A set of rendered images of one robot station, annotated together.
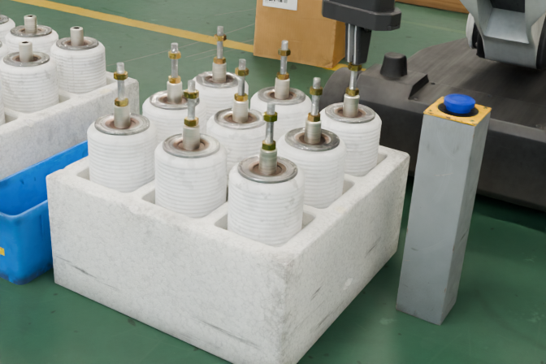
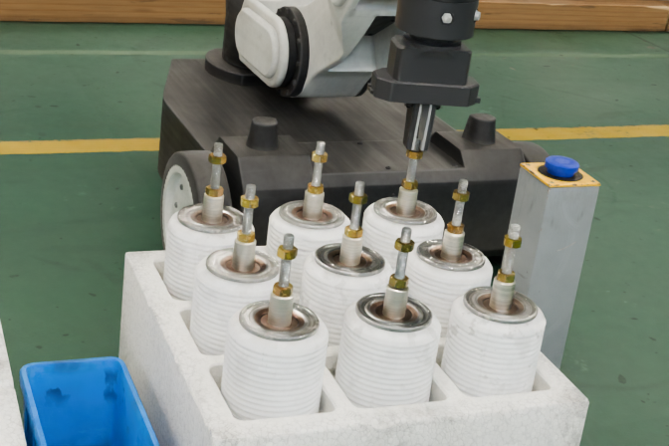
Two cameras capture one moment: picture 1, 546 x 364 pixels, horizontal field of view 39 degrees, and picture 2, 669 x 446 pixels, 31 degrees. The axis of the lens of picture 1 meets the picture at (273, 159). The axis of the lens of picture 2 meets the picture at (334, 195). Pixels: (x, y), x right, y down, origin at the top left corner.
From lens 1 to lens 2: 1.06 m
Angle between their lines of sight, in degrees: 49
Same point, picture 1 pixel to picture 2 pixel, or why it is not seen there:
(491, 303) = not seen: hidden behind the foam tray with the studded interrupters
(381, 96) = (281, 178)
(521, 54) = (349, 85)
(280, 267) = (583, 406)
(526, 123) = (442, 165)
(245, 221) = (513, 374)
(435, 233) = (554, 314)
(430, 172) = (552, 249)
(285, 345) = not seen: outside the picture
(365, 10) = (454, 86)
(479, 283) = not seen: hidden behind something
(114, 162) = (311, 375)
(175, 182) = (417, 365)
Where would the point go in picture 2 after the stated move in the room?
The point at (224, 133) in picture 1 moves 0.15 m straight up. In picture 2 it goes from (368, 285) to (388, 148)
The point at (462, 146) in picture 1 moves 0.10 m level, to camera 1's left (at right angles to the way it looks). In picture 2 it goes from (586, 211) to (544, 231)
